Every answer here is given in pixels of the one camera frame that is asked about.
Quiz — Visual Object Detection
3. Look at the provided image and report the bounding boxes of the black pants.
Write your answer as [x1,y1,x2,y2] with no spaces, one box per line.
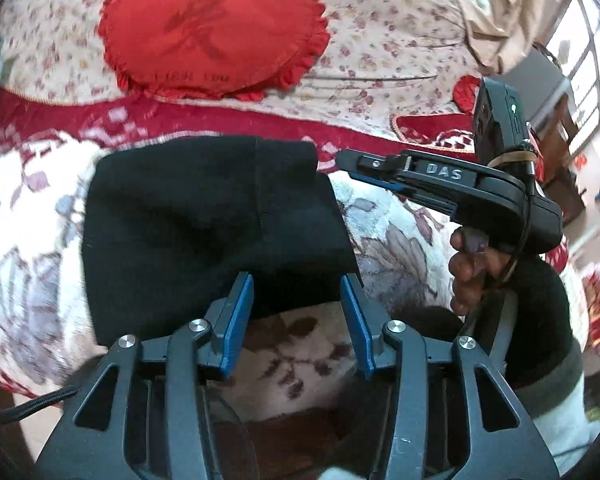
[82,136,358,346]

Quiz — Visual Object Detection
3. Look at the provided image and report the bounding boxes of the person's right hand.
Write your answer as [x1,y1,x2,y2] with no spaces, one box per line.
[449,228,510,316]

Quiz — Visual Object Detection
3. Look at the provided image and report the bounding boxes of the floral beige quilt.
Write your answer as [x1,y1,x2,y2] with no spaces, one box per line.
[0,0,479,136]

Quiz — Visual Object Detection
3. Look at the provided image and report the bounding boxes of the red heart-shaped pillow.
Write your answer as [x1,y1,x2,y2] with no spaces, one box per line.
[97,0,330,101]

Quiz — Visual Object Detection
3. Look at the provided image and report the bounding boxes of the beige curtain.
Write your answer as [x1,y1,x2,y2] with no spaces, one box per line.
[457,0,562,75]

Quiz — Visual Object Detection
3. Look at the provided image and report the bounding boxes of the red and white blanket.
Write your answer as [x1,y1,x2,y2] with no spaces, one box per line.
[0,90,476,396]

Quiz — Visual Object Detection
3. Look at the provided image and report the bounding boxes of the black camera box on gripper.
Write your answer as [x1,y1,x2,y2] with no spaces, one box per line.
[472,78,538,168]

